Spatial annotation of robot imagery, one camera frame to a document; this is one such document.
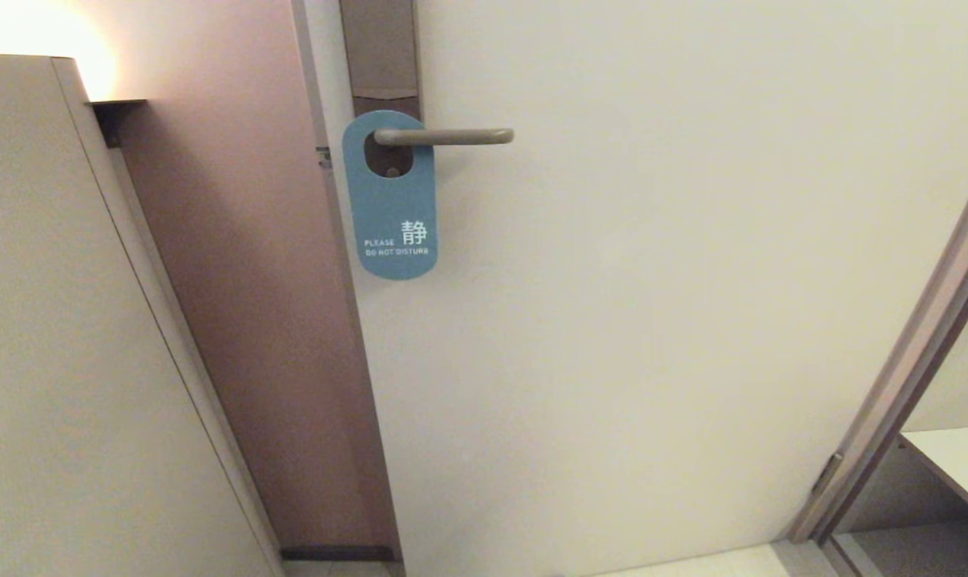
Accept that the dark baseboard strip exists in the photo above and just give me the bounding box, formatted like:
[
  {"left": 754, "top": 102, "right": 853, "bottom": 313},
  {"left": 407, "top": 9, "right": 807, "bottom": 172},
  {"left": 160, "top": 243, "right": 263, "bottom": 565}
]
[{"left": 280, "top": 545, "right": 401, "bottom": 562}]

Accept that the beige closet shelf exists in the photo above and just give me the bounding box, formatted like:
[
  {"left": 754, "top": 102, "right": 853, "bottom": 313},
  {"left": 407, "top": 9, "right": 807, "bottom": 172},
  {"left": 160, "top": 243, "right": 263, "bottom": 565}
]
[{"left": 899, "top": 425, "right": 968, "bottom": 531}]

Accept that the brown door lock plate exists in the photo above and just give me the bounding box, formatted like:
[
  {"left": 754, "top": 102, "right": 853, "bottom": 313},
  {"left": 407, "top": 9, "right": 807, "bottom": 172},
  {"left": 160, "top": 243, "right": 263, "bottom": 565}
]
[{"left": 339, "top": 0, "right": 423, "bottom": 180}]

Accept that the beige metal door handle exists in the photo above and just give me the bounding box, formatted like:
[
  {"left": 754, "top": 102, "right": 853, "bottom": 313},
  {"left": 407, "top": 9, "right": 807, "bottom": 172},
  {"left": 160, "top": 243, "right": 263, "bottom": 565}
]
[{"left": 373, "top": 126, "right": 516, "bottom": 148}]

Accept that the dark wall lamp bracket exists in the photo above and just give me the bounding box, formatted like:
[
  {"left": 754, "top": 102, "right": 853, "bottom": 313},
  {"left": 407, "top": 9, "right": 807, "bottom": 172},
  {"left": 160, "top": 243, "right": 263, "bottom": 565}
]
[{"left": 88, "top": 99, "right": 148, "bottom": 150}]

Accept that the white and blue door hanger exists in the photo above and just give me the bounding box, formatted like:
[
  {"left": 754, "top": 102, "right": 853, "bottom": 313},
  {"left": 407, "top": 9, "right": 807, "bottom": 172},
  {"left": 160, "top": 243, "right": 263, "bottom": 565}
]
[{"left": 341, "top": 109, "right": 439, "bottom": 282}]

